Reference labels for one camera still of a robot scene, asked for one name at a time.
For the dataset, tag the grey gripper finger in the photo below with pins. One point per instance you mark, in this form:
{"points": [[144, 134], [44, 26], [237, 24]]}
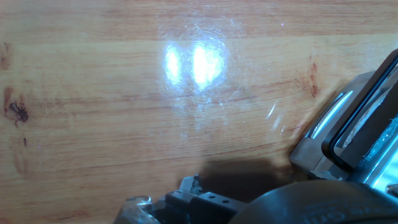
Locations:
{"points": [[211, 202]]}

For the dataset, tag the glossy wooden board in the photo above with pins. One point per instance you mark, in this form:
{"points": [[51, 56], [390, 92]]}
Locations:
{"points": [[93, 93]]}

